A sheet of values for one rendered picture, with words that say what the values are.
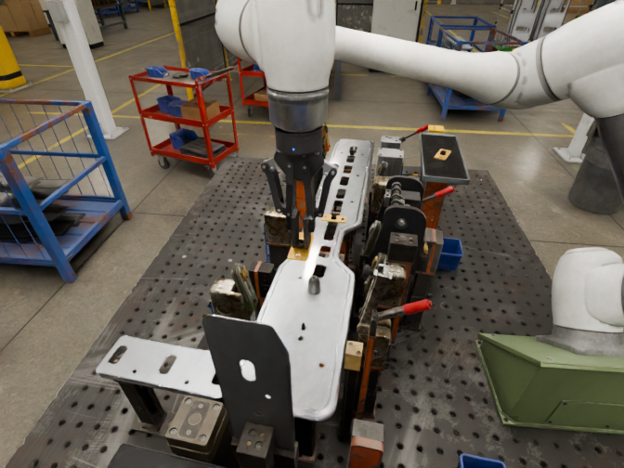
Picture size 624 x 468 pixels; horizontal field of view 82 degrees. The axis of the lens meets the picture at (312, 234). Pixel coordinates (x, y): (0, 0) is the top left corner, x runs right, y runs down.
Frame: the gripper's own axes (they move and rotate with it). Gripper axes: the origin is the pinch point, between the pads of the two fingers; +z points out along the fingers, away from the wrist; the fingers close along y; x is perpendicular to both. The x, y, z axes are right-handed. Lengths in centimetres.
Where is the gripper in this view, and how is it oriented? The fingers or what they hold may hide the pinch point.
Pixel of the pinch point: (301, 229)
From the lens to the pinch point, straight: 68.2
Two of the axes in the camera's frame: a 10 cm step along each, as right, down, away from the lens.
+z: 0.0, 8.0, 6.0
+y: -9.8, -1.2, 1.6
